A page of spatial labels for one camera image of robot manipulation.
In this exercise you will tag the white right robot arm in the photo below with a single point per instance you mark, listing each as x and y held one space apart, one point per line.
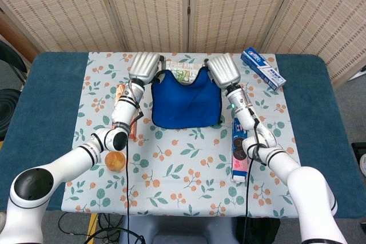
303 181

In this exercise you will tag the orange jelly cup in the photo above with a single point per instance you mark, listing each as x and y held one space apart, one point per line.
115 162

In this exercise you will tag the silver green snack packet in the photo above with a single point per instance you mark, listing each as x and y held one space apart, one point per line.
183 75

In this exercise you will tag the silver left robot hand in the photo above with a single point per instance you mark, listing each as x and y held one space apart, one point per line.
143 67

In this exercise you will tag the floral fruit print tablecloth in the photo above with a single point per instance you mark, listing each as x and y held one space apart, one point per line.
183 164

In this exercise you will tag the black chair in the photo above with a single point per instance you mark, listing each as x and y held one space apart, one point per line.
11 58

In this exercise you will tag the black ribbed round object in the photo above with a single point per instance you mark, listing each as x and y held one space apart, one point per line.
8 112

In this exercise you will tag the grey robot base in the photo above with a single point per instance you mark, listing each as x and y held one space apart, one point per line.
171 231

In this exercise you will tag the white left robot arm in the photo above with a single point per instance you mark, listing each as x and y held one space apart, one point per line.
83 152

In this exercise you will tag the bamboo folding screen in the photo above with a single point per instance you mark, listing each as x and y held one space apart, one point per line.
143 7

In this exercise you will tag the blue pink cookie box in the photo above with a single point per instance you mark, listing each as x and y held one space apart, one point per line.
238 167

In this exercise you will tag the orange biscuit box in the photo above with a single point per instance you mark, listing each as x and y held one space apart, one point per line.
119 91

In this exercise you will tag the dark grey cloth mat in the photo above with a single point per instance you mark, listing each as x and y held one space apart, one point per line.
186 104

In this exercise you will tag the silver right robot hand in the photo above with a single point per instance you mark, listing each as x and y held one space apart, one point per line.
224 69

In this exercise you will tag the teal table cover cloth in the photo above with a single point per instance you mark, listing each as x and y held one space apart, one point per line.
48 98

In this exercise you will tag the blue white toothpaste box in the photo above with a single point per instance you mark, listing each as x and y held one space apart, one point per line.
261 67

